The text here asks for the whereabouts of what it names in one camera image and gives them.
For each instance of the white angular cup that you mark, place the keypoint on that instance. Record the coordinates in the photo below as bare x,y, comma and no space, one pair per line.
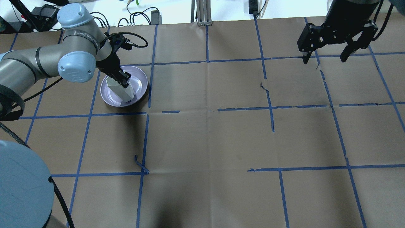
124,93

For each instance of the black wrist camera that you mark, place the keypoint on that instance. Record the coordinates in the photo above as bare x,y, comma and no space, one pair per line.
117,41

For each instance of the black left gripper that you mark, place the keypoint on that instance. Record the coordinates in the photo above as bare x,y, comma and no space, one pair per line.
109,65

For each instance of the lavender plate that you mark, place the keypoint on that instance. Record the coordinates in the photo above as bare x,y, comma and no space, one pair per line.
138,81

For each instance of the black power adapter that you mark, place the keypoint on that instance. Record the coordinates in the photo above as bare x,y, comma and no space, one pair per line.
155,18

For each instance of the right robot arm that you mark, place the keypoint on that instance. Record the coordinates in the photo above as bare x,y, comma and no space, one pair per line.
398,4

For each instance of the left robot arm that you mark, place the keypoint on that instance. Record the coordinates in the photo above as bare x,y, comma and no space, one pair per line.
27,187

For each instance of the aluminium frame post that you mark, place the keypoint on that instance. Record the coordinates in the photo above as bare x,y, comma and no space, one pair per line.
201,12

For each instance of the brown paper table cover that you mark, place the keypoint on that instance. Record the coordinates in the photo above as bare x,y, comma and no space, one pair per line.
234,132

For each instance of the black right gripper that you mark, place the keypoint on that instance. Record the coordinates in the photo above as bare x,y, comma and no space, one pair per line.
341,19

